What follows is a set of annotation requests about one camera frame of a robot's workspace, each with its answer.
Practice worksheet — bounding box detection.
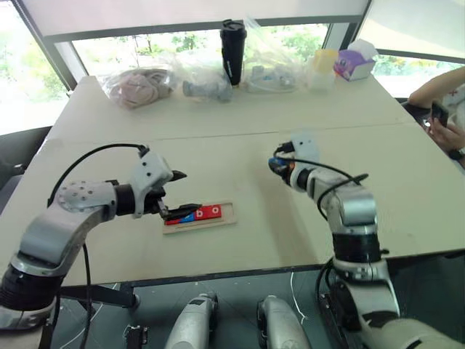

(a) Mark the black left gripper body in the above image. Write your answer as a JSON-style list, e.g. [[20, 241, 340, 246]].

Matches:
[[143, 183, 171, 218]]

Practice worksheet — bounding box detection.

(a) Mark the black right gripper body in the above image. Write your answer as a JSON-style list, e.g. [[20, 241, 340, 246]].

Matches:
[[267, 156, 297, 187]]

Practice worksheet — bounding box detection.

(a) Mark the wooden letter tray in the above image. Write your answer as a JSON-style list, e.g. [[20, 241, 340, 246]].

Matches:
[[162, 198, 239, 236]]

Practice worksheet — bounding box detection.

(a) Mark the black smartphone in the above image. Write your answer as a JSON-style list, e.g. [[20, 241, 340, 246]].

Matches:
[[430, 102, 450, 127]]

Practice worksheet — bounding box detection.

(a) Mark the person hand holding phone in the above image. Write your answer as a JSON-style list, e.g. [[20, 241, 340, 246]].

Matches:
[[428, 121, 465, 151]]

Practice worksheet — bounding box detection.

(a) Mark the grey plastic object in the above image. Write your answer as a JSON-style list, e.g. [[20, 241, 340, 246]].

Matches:
[[182, 79, 234, 104]]

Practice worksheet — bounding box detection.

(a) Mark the plastic bag with pink cloth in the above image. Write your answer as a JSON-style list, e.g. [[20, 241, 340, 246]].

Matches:
[[99, 65, 176, 111]]

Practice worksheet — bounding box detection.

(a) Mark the clear bag around grey object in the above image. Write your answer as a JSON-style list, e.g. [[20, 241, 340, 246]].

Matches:
[[158, 53, 234, 105]]

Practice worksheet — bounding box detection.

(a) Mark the silver rounded metal housing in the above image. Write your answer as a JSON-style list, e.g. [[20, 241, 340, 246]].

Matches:
[[256, 294, 312, 349], [165, 292, 219, 349]]

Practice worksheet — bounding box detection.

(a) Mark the large clear plastic bag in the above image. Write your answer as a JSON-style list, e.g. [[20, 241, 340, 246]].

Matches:
[[241, 14, 310, 95]]

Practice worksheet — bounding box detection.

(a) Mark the yellow plastic cup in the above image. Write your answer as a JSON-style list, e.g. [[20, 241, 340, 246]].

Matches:
[[312, 49, 339, 73]]

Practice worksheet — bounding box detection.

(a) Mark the purple tissue box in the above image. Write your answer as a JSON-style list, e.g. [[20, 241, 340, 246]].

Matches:
[[333, 39, 379, 81]]

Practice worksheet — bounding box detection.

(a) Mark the black travel tumbler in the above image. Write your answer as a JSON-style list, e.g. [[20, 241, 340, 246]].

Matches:
[[219, 18, 248, 87]]

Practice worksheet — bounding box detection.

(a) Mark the small black floor clamp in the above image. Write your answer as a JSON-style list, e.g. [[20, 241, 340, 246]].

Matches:
[[124, 324, 150, 347]]

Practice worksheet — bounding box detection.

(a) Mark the white roller blind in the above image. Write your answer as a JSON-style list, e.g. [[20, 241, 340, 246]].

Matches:
[[20, 0, 373, 37], [357, 0, 465, 66]]

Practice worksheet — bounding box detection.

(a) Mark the person white shirt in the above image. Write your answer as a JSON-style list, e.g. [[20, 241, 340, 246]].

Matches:
[[441, 84, 465, 121]]

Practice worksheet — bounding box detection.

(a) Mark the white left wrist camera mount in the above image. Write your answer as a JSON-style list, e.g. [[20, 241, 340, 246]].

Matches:
[[129, 146, 174, 220]]

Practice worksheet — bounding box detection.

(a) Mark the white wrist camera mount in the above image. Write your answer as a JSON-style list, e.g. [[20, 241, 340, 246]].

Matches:
[[129, 146, 174, 220], [289, 130, 321, 163]]

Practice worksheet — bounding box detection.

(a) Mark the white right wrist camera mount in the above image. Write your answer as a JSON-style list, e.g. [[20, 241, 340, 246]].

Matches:
[[289, 130, 321, 163]]

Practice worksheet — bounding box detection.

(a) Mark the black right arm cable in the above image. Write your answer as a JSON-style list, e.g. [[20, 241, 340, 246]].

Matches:
[[274, 143, 370, 305]]

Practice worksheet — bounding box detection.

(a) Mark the black table leg frame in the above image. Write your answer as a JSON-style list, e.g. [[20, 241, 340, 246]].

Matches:
[[60, 284, 141, 310]]

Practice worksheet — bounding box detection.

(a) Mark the white floor cable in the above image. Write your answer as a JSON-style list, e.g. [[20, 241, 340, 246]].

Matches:
[[289, 271, 308, 329]]

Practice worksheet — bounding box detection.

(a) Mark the dark window frame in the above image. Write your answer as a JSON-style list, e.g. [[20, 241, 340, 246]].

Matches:
[[14, 0, 465, 92]]

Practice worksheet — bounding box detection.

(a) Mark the black flat floor bracket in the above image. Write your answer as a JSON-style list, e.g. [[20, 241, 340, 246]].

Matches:
[[319, 291, 364, 349]]

